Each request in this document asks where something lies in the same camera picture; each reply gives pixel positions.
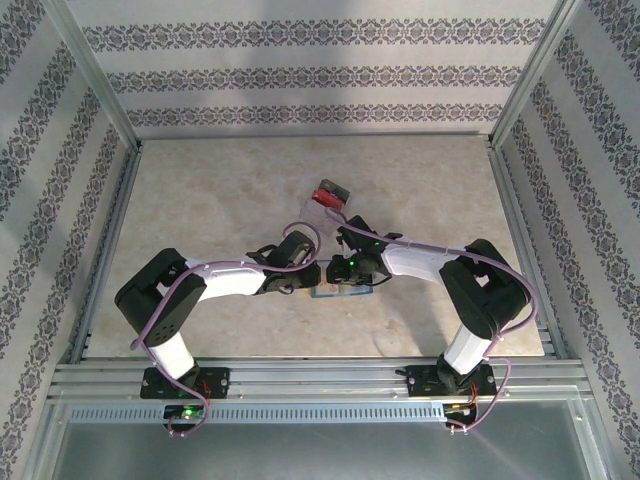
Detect red cards stack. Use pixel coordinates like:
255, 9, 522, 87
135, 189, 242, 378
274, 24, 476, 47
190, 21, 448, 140
309, 186, 347, 214

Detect aluminium table side rail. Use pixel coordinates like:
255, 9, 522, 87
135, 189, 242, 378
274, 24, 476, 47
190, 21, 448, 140
485, 142, 571, 361
67, 142, 147, 365

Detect black card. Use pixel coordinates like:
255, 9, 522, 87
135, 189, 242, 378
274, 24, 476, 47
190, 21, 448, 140
318, 177, 352, 200

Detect aluminium frame crossbar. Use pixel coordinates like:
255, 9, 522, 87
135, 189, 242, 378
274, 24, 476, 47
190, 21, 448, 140
135, 129, 496, 143

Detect aluminium mounting rail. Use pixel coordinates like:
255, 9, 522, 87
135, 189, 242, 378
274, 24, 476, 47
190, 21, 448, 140
48, 355, 594, 404

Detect aluminium frame post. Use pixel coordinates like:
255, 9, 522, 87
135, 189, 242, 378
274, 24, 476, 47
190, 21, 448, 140
485, 0, 586, 151
44, 0, 146, 151

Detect grey slotted cable duct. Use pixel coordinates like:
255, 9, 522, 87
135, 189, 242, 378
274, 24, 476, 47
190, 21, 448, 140
66, 402, 447, 426

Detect grey metal sheet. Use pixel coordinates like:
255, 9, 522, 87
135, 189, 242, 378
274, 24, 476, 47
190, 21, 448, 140
29, 402, 616, 480

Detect red and white box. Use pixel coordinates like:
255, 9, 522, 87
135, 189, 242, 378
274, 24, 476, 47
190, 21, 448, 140
298, 177, 352, 237

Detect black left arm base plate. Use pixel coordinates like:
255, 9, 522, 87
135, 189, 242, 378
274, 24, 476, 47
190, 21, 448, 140
140, 367, 232, 401

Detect blue card holder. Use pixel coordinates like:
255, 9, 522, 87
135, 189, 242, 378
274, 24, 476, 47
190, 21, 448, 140
309, 258, 375, 301

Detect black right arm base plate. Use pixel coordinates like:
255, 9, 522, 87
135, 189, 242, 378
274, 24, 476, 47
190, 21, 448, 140
406, 363, 497, 400

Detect controller board with green light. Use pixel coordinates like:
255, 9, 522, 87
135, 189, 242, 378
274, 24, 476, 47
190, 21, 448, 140
163, 404, 207, 422

